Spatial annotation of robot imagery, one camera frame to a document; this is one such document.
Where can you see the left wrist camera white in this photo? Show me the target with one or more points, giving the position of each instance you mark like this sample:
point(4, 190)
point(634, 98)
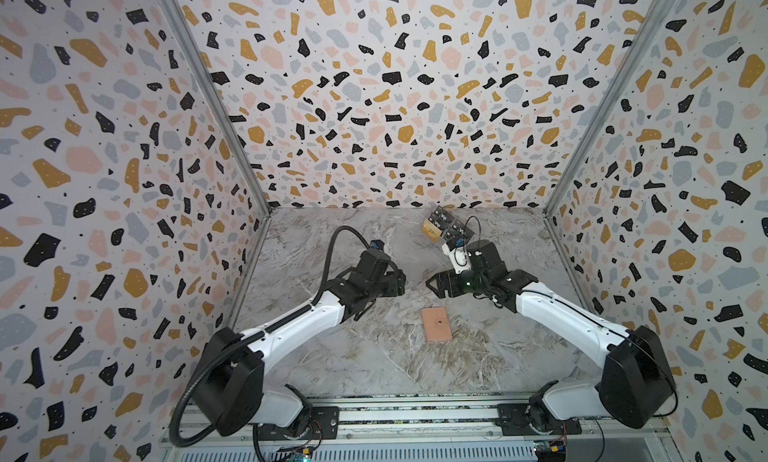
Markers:
point(377, 246)

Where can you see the gold VIP card left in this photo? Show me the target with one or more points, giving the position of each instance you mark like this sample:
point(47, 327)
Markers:
point(431, 231)

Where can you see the clear acrylic card display stand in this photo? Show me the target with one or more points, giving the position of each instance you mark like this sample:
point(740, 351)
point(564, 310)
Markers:
point(443, 237)

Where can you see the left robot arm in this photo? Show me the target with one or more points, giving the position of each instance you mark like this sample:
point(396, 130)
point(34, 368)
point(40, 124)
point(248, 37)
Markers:
point(229, 391)

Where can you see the black vip card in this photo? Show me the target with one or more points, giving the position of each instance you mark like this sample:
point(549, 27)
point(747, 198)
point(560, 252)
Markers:
point(441, 218)
point(458, 230)

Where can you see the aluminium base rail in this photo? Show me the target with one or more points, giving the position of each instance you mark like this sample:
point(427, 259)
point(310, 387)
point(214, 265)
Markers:
point(419, 427)

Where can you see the tan leather card holder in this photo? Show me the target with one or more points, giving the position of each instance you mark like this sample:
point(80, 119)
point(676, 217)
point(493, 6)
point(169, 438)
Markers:
point(436, 325)

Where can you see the black VIP card right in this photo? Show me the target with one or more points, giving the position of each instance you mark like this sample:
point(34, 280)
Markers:
point(458, 230)

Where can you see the black VIP card left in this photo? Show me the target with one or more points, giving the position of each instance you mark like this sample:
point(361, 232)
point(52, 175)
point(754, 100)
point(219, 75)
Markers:
point(441, 218)

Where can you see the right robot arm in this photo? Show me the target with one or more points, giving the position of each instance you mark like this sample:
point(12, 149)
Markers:
point(636, 383)

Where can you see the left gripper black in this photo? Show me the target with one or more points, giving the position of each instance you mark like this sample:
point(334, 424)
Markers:
point(397, 282)

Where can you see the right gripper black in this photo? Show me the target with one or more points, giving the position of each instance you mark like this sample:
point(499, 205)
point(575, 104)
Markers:
point(448, 282)

